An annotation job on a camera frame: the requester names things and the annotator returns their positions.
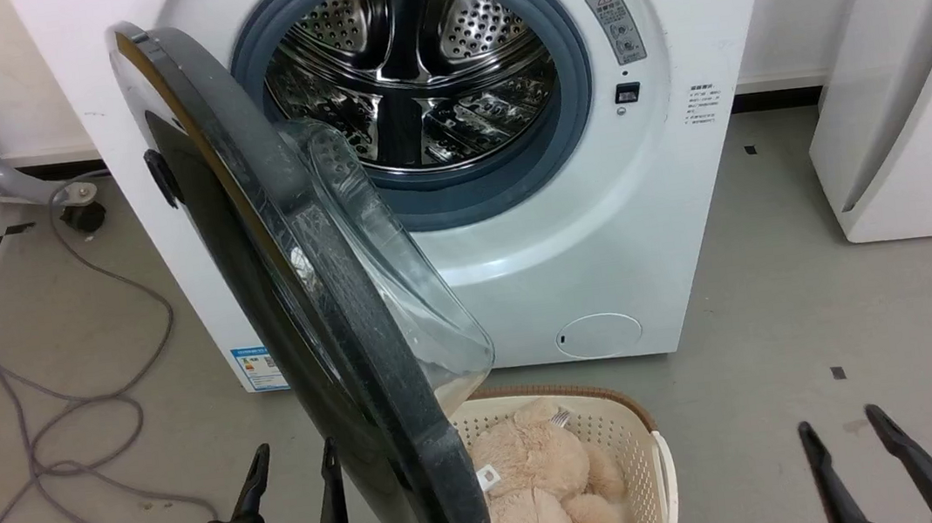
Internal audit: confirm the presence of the blue energy label sticker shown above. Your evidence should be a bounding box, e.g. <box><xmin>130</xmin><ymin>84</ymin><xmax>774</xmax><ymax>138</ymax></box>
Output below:
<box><xmin>229</xmin><ymin>343</ymin><xmax>291</xmax><ymax>397</ymax></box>

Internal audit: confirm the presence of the grey rubber door gasket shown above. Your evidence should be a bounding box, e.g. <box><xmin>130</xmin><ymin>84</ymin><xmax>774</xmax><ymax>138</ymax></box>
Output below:
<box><xmin>223</xmin><ymin>0</ymin><xmax>609</xmax><ymax>253</ymax></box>

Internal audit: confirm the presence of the black round washing machine door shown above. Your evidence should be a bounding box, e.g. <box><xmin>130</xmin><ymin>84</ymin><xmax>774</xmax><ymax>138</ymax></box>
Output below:
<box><xmin>104</xmin><ymin>0</ymin><xmax>516</xmax><ymax>523</ymax></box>

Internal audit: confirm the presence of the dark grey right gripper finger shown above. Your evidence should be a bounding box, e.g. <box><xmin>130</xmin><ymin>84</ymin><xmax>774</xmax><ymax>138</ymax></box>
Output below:
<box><xmin>864</xmin><ymin>398</ymin><xmax>932</xmax><ymax>511</ymax></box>
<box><xmin>797</xmin><ymin>415</ymin><xmax>882</xmax><ymax>523</ymax></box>

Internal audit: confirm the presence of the beige plush toy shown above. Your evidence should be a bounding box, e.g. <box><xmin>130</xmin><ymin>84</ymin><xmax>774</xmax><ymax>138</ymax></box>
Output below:
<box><xmin>452</xmin><ymin>389</ymin><xmax>634</xmax><ymax>523</ymax></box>

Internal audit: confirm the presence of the cream plastic laundry basket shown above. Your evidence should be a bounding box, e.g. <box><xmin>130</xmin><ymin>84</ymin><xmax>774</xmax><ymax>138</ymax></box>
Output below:
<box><xmin>377</xmin><ymin>368</ymin><xmax>683</xmax><ymax>523</ymax></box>

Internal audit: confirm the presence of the white washing machine body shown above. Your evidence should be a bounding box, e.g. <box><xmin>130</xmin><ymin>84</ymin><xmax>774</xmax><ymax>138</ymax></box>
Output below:
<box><xmin>10</xmin><ymin>0</ymin><xmax>822</xmax><ymax>423</ymax></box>

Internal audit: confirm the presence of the grey floor cable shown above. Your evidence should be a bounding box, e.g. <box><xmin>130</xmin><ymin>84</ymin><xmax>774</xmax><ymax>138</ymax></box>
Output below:
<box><xmin>0</xmin><ymin>167</ymin><xmax>221</xmax><ymax>523</ymax></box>

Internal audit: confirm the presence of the grey warning sticker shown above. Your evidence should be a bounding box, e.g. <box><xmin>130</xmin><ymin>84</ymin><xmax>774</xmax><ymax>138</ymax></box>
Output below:
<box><xmin>584</xmin><ymin>0</ymin><xmax>649</xmax><ymax>71</ymax></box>

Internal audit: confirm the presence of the steel washing machine drum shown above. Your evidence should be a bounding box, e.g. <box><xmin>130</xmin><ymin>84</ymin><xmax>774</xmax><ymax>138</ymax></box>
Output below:
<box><xmin>254</xmin><ymin>0</ymin><xmax>569</xmax><ymax>192</ymax></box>

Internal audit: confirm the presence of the black caster wheel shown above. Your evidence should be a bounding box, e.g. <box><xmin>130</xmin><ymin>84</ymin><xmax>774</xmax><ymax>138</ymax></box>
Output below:
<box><xmin>58</xmin><ymin>197</ymin><xmax>111</xmax><ymax>237</ymax></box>

